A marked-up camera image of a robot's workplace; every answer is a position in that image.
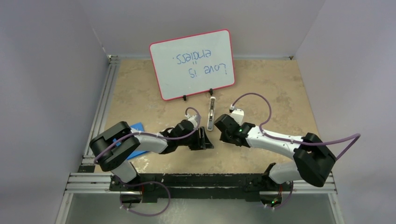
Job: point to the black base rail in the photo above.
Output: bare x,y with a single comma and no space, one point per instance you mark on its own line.
251,187

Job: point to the white board with pink frame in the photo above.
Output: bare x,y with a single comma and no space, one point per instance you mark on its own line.
193,64

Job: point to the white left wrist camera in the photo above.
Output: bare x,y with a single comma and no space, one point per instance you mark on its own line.
194,119

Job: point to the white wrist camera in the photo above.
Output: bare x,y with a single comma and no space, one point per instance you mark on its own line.
237,114
194,119

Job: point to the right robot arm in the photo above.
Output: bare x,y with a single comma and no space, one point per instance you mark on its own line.
311,160

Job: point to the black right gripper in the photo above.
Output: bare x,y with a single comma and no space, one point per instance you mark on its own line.
224,139

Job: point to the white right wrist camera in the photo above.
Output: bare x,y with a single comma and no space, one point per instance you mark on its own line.
237,114

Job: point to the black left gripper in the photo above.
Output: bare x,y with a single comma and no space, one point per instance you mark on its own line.
201,143

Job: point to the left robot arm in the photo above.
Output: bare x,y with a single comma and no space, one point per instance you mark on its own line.
113,147

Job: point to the aluminium frame rail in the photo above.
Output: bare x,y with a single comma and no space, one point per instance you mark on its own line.
303,204

